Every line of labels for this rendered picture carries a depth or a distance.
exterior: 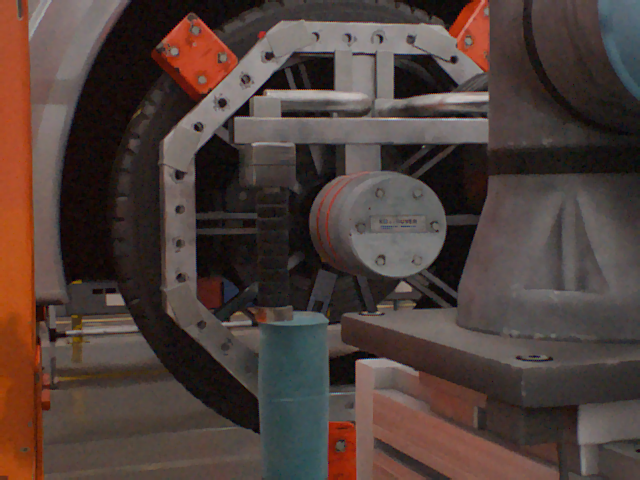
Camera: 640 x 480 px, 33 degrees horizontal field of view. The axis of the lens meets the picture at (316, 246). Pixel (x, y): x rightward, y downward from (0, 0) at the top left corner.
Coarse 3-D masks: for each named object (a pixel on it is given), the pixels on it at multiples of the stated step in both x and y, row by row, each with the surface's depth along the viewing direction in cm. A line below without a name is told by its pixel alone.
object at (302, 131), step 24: (240, 120) 121; (264, 120) 122; (288, 120) 123; (312, 120) 123; (336, 120) 124; (360, 120) 125; (384, 120) 125; (408, 120) 126; (432, 120) 127; (456, 120) 127; (480, 120) 128; (240, 144) 122; (312, 144) 124; (336, 144) 124; (360, 144) 125; (384, 144) 126; (408, 144) 126; (480, 144) 130
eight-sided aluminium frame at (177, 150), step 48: (288, 48) 141; (336, 48) 143; (384, 48) 145; (432, 48) 146; (240, 96) 140; (192, 144) 139; (192, 192) 139; (192, 240) 140; (192, 288) 140; (192, 336) 140
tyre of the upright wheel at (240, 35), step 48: (288, 0) 150; (336, 0) 151; (384, 0) 153; (240, 48) 148; (144, 144) 146; (144, 192) 146; (144, 240) 146; (144, 288) 147; (144, 336) 149; (192, 384) 149; (240, 384) 151
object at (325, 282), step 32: (288, 64) 150; (320, 64) 161; (416, 64) 155; (224, 128) 150; (320, 160) 154; (416, 160) 157; (448, 160) 174; (480, 160) 161; (448, 192) 178; (480, 192) 165; (288, 224) 153; (448, 224) 159; (288, 256) 154; (448, 256) 177; (256, 288) 153; (320, 288) 155; (416, 288) 159; (448, 288) 160; (224, 320) 152; (256, 352) 173; (352, 352) 178
